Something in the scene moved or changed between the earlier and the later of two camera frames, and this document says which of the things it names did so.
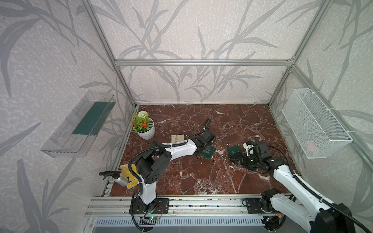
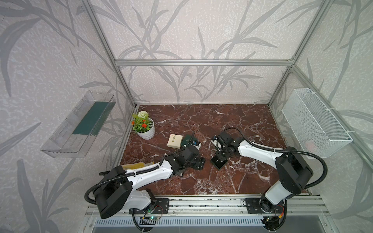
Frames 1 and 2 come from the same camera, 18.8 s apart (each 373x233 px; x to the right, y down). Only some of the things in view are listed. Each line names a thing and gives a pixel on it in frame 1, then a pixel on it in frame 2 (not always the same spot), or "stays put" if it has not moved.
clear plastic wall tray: x=73 y=137 stays put
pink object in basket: x=311 y=145 stays put
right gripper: x=237 y=157 -> x=219 y=157
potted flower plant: x=143 y=125 stays put
